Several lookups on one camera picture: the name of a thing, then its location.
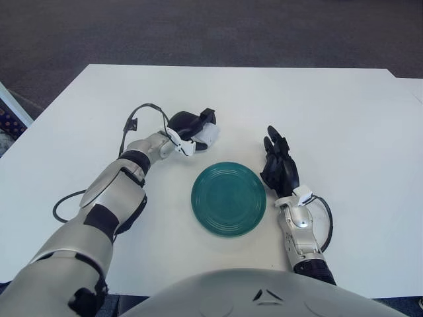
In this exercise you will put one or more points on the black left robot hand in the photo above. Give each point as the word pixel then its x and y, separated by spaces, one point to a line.
pixel 186 123

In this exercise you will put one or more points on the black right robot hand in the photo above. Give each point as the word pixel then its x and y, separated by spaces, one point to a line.
pixel 281 168

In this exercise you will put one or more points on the white cube charger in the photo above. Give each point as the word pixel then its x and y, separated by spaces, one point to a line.
pixel 209 135

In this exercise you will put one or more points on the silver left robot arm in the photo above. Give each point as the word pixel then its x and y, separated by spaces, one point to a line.
pixel 109 195

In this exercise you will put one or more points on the teal round plate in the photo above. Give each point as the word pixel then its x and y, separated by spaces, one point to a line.
pixel 228 198

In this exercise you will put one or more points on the white left wrist connector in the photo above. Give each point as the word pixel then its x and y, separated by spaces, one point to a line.
pixel 185 147

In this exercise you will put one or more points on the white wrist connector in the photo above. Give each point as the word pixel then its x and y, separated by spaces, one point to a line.
pixel 304 195
pixel 185 147

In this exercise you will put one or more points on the white right wrist connector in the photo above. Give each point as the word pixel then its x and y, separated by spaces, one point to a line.
pixel 304 195

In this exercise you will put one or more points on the grey robot torso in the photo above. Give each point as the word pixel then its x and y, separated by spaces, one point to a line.
pixel 264 297

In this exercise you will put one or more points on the dark patterned mat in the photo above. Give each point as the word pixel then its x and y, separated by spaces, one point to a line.
pixel 8 128

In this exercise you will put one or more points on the white frame board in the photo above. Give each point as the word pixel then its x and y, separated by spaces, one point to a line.
pixel 15 105

